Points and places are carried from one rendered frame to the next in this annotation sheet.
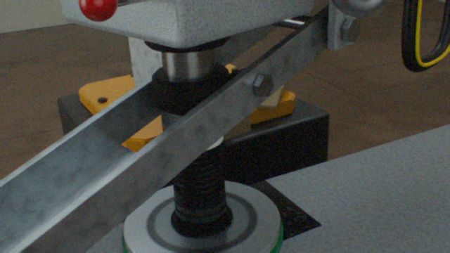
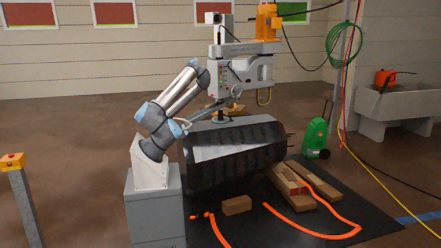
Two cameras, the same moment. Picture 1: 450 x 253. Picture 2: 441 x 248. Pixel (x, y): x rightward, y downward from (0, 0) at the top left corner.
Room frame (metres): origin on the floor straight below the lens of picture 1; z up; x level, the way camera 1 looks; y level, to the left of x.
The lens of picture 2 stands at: (-2.49, -0.53, 1.92)
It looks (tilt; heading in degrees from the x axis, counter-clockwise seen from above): 20 degrees down; 11
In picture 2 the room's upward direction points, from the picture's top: 1 degrees counter-clockwise
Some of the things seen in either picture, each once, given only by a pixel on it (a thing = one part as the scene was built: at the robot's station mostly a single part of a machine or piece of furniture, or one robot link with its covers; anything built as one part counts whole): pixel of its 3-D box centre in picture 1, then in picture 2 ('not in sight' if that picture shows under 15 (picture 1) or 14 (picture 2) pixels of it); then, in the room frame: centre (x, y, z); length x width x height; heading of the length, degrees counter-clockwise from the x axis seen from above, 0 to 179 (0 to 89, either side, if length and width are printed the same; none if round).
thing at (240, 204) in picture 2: not in sight; (236, 204); (0.05, -0.22, 0.07); 0.30 x 0.12 x 0.12; 124
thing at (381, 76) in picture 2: not in sight; (388, 78); (2.82, -2.54, 1.00); 0.50 x 0.22 x 0.33; 112
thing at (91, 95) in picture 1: (182, 95); (224, 109); (1.36, 0.12, 0.76); 0.49 x 0.49 x 0.05; 29
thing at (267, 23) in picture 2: not in sight; (267, 23); (1.01, -0.45, 1.93); 0.31 x 0.28 x 0.40; 43
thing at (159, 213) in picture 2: not in sight; (158, 222); (-0.76, 0.31, 0.43); 0.50 x 0.50 x 0.85; 22
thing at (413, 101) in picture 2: not in sight; (397, 111); (2.67, -2.73, 0.43); 1.30 x 0.62 x 0.86; 112
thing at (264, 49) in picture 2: not in sight; (244, 49); (0.81, -0.22, 1.64); 0.96 x 0.25 x 0.17; 133
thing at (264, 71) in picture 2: not in sight; (264, 71); (1.02, -0.44, 1.37); 0.19 x 0.19 x 0.20
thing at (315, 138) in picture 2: not in sight; (317, 128); (1.60, -1.23, 0.43); 0.35 x 0.35 x 0.87; 14
